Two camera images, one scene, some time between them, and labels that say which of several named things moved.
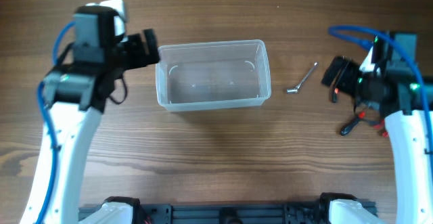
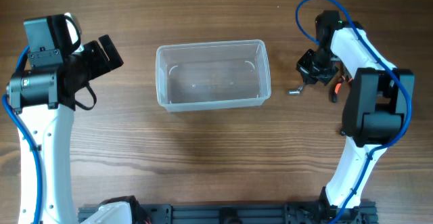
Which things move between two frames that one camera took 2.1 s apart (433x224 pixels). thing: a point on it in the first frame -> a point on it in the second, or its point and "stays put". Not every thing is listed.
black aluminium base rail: (229, 213) stays put
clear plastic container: (213, 74) stays put
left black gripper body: (131, 53) -> (92, 62)
